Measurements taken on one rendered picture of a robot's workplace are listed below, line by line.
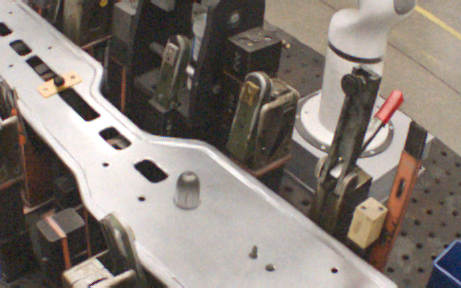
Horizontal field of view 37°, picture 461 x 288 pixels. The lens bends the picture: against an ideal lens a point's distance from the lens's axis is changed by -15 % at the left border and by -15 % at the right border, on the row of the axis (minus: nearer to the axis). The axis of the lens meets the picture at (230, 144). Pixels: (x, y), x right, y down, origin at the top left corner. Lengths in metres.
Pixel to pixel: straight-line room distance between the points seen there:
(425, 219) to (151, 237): 0.72
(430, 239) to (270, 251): 0.59
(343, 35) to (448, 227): 0.47
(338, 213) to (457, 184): 0.68
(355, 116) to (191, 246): 0.26
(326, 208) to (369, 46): 0.45
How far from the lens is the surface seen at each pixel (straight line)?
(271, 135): 1.14
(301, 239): 1.01
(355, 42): 1.40
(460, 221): 1.58
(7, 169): 1.16
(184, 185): 1.00
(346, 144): 0.99
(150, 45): 1.31
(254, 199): 1.05
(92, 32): 1.42
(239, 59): 1.15
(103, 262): 0.91
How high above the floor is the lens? 1.70
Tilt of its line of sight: 38 degrees down
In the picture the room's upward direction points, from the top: 7 degrees clockwise
